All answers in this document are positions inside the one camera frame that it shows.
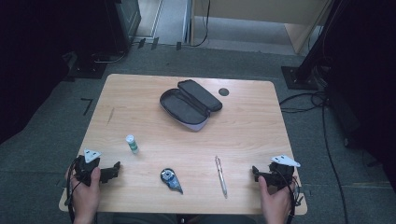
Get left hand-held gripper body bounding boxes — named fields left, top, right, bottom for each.
left=74, top=148, right=104, bottom=188

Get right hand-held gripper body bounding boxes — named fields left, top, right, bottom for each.
left=262, top=154, right=302, bottom=191

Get silver pen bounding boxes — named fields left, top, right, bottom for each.
left=214, top=155, right=229, bottom=200

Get blue correction tape dispenser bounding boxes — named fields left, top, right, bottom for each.
left=160, top=167, right=184, bottom=195

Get black zip pencil case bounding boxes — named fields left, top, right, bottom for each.
left=159, top=78, right=224, bottom=133

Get person's left hand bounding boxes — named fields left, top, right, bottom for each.
left=66, top=166, right=103, bottom=224

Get person's right hand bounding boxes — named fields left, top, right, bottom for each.
left=257, top=175, right=297, bottom=224

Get white green glue stick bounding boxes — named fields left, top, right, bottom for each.
left=125, top=133, right=140, bottom=155

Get black floor tape corner mark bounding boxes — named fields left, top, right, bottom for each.
left=80, top=97, right=94, bottom=117

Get black flat floor base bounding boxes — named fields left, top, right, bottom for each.
left=63, top=50, right=108, bottom=80

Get dark curtain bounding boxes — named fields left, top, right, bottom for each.
left=0, top=0, right=108, bottom=145
left=321, top=0, right=396, bottom=195

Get black cabinet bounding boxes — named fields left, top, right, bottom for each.
left=104, top=0, right=142, bottom=54

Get light wooden furniture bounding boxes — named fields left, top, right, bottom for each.
left=190, top=0, right=332, bottom=56

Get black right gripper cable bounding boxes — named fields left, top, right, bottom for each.
left=278, top=167, right=305, bottom=224

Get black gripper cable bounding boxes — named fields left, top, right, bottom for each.
left=64, top=157, right=82, bottom=224
left=278, top=167, right=305, bottom=224

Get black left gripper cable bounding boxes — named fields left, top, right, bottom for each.
left=64, top=157, right=82, bottom=224

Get black floor cables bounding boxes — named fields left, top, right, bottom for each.
left=278, top=90, right=351, bottom=224

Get black stand with base plate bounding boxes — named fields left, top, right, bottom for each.
left=280, top=0, right=345, bottom=91

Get black hanging cable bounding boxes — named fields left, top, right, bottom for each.
left=189, top=0, right=212, bottom=49

